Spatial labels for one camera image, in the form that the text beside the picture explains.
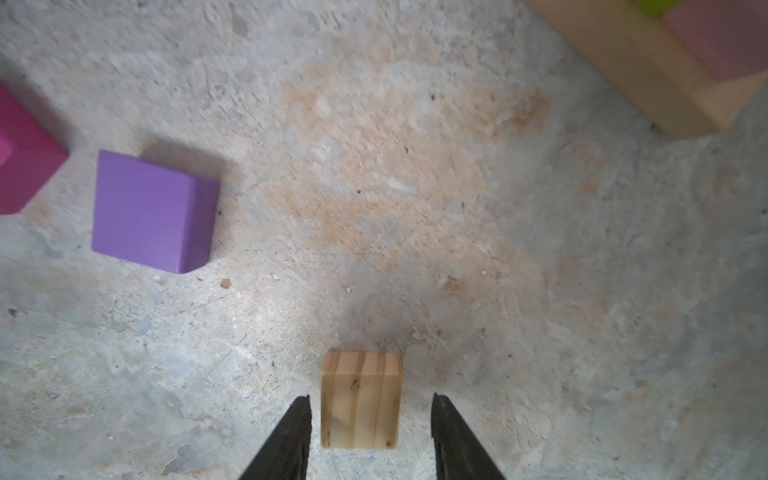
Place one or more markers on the natural wood long block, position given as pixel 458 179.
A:
pixel 646 61

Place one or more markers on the small natural wood cube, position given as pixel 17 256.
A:
pixel 361 394

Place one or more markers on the lime green block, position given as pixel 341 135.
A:
pixel 655 8

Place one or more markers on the pink block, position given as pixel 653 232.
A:
pixel 728 36

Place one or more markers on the purple cube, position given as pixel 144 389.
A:
pixel 153 215

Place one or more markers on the magenta cube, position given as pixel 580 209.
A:
pixel 29 155

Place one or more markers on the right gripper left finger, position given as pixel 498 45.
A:
pixel 285 453

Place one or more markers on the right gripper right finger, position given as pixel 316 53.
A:
pixel 459 454

